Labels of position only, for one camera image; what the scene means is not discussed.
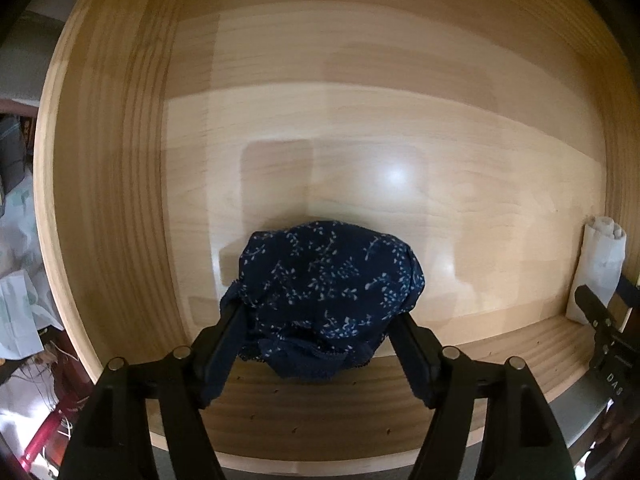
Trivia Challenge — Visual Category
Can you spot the white floral sheet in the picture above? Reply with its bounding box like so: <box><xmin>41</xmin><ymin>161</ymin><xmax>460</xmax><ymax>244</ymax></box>
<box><xmin>0</xmin><ymin>180</ymin><xmax>63</xmax><ymax>361</ymax></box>

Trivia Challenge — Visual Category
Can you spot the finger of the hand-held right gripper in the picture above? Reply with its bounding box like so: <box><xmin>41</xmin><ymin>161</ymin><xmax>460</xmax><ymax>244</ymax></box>
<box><xmin>574</xmin><ymin>284</ymin><xmax>618</xmax><ymax>341</ymax></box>
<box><xmin>618</xmin><ymin>276</ymin><xmax>640</xmax><ymax>308</ymax></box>

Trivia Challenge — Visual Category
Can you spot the red bar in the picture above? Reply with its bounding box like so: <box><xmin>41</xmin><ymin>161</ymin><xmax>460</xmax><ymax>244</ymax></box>
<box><xmin>20</xmin><ymin>395</ymin><xmax>76</xmax><ymax>466</ymax></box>

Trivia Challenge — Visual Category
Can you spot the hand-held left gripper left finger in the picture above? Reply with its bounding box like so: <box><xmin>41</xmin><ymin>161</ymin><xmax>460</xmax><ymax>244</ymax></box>
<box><xmin>62</xmin><ymin>305</ymin><xmax>251</xmax><ymax>480</ymax></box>

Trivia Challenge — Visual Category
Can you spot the navy floral underwear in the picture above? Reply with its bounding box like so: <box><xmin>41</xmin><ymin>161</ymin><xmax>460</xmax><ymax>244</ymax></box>
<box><xmin>220</xmin><ymin>220</ymin><xmax>426</xmax><ymax>381</ymax></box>

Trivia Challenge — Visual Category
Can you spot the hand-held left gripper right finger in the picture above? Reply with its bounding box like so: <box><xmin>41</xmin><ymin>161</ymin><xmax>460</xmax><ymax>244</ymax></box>
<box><xmin>390</xmin><ymin>312</ymin><xmax>573</xmax><ymax>480</ymax></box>

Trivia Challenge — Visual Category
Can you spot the cream underwear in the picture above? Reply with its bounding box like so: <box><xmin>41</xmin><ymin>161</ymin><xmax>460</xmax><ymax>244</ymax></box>
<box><xmin>566</xmin><ymin>215</ymin><xmax>628</xmax><ymax>328</ymax></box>

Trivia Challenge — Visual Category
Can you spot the wooden drawer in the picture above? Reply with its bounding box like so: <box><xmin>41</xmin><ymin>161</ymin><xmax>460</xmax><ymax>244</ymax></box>
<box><xmin>32</xmin><ymin>0</ymin><xmax>636</xmax><ymax>480</ymax></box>

